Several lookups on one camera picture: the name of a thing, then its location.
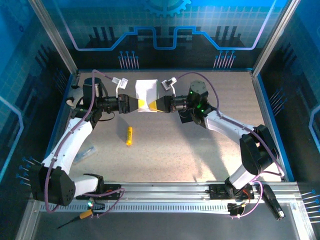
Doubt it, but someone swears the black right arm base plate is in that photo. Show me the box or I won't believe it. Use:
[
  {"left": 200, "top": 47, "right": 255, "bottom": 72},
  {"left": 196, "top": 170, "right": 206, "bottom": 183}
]
[{"left": 208, "top": 183, "right": 255, "bottom": 201}]

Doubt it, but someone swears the black cable connector box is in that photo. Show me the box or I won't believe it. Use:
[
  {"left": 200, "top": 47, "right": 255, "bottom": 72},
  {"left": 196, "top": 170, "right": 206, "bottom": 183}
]
[{"left": 226, "top": 201, "right": 245, "bottom": 218}]

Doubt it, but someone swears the black controller box with LED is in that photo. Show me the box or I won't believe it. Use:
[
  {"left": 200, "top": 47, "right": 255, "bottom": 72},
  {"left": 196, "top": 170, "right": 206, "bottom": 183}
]
[{"left": 86, "top": 198, "right": 106, "bottom": 214}]

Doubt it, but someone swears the white slotted cable duct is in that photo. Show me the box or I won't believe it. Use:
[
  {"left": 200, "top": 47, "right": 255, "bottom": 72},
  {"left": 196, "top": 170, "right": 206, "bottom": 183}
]
[{"left": 39, "top": 202, "right": 232, "bottom": 214}]

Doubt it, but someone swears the aluminium corner post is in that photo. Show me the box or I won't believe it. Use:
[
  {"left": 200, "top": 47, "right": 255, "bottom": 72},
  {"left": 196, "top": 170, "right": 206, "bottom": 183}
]
[
  {"left": 26, "top": 0, "right": 80, "bottom": 77},
  {"left": 251, "top": 0, "right": 301, "bottom": 77}
]

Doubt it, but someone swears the long aluminium frame rail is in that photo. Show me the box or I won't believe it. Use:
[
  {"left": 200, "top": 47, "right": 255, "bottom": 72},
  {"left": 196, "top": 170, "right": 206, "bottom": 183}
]
[{"left": 31, "top": 181, "right": 301, "bottom": 202}]

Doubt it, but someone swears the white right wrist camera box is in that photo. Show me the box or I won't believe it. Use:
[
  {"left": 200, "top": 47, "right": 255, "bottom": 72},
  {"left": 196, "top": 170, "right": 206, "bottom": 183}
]
[{"left": 160, "top": 77, "right": 178, "bottom": 97}]

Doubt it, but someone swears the black handheld device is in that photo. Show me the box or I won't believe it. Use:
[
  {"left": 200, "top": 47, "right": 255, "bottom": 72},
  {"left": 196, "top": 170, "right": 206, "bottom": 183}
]
[{"left": 261, "top": 185, "right": 286, "bottom": 221}]

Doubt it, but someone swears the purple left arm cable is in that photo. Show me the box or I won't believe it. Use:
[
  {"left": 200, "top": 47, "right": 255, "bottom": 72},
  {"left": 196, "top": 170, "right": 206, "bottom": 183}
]
[{"left": 44, "top": 69, "right": 126, "bottom": 220}]

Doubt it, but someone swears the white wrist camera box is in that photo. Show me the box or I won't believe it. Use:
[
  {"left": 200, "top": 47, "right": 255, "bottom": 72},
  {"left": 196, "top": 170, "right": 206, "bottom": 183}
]
[
  {"left": 111, "top": 76, "right": 130, "bottom": 98},
  {"left": 160, "top": 77, "right": 178, "bottom": 97}
]

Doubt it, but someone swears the blue edged table side rail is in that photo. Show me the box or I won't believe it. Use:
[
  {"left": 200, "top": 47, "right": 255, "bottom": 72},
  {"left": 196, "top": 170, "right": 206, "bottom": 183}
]
[
  {"left": 250, "top": 71, "right": 296, "bottom": 183},
  {"left": 37, "top": 72, "right": 81, "bottom": 176}
]

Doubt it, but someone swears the orange handled screwdriver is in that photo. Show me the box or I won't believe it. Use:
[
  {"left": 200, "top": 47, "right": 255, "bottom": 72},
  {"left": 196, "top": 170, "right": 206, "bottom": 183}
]
[{"left": 56, "top": 209, "right": 94, "bottom": 230}]

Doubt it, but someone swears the white letter paper green border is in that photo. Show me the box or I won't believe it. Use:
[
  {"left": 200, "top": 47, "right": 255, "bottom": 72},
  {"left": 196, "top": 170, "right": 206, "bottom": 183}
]
[{"left": 134, "top": 78, "right": 159, "bottom": 114}]

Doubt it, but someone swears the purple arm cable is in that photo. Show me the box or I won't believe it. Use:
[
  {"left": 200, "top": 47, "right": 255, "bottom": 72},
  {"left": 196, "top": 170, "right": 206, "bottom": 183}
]
[
  {"left": 174, "top": 71, "right": 286, "bottom": 220},
  {"left": 44, "top": 69, "right": 126, "bottom": 220}
]

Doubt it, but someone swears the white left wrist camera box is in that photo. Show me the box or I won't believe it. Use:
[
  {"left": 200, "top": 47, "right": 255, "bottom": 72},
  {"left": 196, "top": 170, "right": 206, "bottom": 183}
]
[{"left": 111, "top": 76, "right": 130, "bottom": 98}]

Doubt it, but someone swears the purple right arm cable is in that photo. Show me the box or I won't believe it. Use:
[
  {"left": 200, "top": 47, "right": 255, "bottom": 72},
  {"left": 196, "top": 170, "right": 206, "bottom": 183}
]
[{"left": 174, "top": 71, "right": 286, "bottom": 220}]

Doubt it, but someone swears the grey white plush husky toy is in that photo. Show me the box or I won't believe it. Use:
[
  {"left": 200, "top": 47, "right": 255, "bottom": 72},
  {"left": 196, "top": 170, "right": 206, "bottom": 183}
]
[{"left": 65, "top": 84, "right": 85, "bottom": 108}]

